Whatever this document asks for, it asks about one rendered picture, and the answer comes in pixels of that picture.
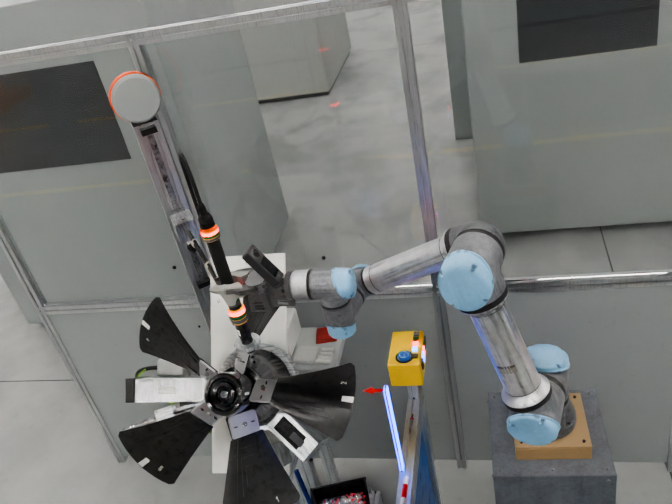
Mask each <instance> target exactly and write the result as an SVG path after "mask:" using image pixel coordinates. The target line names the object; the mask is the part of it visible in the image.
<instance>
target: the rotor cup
mask: <svg viewBox="0 0 672 504"><path fill-rule="evenodd" d="M230 372H236V373H233V374H231V373H230ZM259 378H261V377H260V375H259V374H258V373H257V372H256V371H255V370H254V369H252V368H250V367H248V366H247V369H246V372H245V375H243V374H241V373H240V372H239V371H238V370H236V369H235V366H234V367H231V368H229V369H227V370H226V371H225V372H222V373H218V374H216V375H214V376H213V377H212V378H210V379H209V381H208V382H207V384H206V386H205V389H204V400H205V403H206V405H207V407H208V408H209V410H210V411H211V412H213V413H214V414H216V415H219V416H230V415H233V414H235V415H236V414H239V413H242V412H245V411H248V410H251V409H254V410H257V409H258V407H259V406H260V405H250V404H249V403H250V400H249V398H250V395H251V393H252V390H253V387H254V385H255V382H256V380H257V379H259ZM221 391H226V392H227V397H226V398H222V397H221V396H220V393H221ZM246 392H249V394H248V395H245V393H246Z"/></svg>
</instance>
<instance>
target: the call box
mask: <svg viewBox="0 0 672 504"><path fill-rule="evenodd" d="M419 332H420V333H419V341H418V351H412V343H413V336H414V335H413V334H414V331H404V332H393V334H392V340H391V346H390V353H389V359H388V365H387V366H388V371H389V376H390V381H391V385H392V386H422V385H423V381H424V372H425V362H424V370H422V366H421V358H422V348H423V338H424V333H423V331H419ZM399 351H409V352H410V355H411V358H410V359H409V360H408V361H400V360H398V356H397V355H398V353H399ZM412 354H418V359H412Z"/></svg>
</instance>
